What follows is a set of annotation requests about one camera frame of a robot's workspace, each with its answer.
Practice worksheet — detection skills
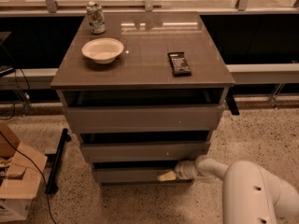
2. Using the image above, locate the grey top drawer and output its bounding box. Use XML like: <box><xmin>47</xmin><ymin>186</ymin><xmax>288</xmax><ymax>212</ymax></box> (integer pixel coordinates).
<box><xmin>64</xmin><ymin>105</ymin><xmax>224</xmax><ymax>133</ymax></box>

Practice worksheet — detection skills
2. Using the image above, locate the grey drawer cabinet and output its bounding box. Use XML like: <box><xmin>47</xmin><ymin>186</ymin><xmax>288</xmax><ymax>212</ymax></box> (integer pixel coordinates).
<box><xmin>51</xmin><ymin>12</ymin><xmax>234</xmax><ymax>173</ymax></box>

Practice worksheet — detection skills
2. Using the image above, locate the cardboard box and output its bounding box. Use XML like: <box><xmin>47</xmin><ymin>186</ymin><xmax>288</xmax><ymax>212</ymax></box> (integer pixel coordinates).
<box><xmin>0</xmin><ymin>122</ymin><xmax>47</xmax><ymax>222</ymax></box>

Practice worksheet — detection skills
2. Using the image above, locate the black cable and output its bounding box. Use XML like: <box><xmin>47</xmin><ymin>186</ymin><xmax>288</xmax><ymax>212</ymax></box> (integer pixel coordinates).
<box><xmin>0</xmin><ymin>132</ymin><xmax>58</xmax><ymax>224</ymax></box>

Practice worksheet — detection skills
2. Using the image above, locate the grey middle drawer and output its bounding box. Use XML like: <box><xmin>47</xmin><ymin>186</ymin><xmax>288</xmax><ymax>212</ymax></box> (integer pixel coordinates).
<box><xmin>80</xmin><ymin>141</ymin><xmax>210</xmax><ymax>162</ymax></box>

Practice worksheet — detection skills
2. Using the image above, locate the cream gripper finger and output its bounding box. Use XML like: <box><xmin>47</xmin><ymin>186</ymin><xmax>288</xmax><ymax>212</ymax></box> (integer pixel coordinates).
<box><xmin>158</xmin><ymin>171</ymin><xmax>177</xmax><ymax>182</ymax></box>

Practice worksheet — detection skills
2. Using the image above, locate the grey drawer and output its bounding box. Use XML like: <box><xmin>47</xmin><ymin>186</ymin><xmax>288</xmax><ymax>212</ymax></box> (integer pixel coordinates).
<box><xmin>80</xmin><ymin>141</ymin><xmax>210</xmax><ymax>162</ymax></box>
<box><xmin>64</xmin><ymin>105</ymin><xmax>224</xmax><ymax>133</ymax></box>
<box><xmin>92</xmin><ymin>166</ymin><xmax>195</xmax><ymax>185</ymax></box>

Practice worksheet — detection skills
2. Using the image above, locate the black rear stand leg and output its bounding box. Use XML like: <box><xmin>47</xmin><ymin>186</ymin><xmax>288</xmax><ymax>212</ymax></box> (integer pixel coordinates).
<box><xmin>225</xmin><ymin>89</ymin><xmax>239</xmax><ymax>116</ymax></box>

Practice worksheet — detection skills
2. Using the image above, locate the white paper bowl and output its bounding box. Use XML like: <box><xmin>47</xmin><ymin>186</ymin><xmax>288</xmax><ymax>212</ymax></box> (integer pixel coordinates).
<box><xmin>81</xmin><ymin>38</ymin><xmax>123</xmax><ymax>64</ymax></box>

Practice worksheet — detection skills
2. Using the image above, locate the black metal stand leg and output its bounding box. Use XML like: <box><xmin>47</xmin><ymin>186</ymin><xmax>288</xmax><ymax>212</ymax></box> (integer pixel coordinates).
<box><xmin>45</xmin><ymin>128</ymin><xmax>71</xmax><ymax>194</ymax></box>

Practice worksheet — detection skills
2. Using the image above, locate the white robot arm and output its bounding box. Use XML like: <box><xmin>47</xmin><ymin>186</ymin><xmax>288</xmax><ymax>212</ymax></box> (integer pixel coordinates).
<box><xmin>158</xmin><ymin>155</ymin><xmax>299</xmax><ymax>224</ymax></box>

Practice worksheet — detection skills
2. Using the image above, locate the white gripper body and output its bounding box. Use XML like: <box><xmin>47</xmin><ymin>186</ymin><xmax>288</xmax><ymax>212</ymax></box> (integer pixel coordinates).
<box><xmin>175</xmin><ymin>161</ymin><xmax>197</xmax><ymax>180</ymax></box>

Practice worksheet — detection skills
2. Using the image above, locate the grey bottom drawer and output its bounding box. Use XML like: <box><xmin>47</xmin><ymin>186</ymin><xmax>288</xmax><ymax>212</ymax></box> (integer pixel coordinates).
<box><xmin>92</xmin><ymin>166</ymin><xmax>195</xmax><ymax>185</ymax></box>

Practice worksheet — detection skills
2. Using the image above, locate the green white soda can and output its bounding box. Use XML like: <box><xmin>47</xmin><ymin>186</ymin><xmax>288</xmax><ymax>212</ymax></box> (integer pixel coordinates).
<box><xmin>86</xmin><ymin>1</ymin><xmax>106</xmax><ymax>34</ymax></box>

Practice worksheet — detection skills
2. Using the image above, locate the black snack bar wrapper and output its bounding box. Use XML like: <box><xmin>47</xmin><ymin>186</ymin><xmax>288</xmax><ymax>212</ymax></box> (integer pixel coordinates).
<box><xmin>167</xmin><ymin>52</ymin><xmax>192</xmax><ymax>77</ymax></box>

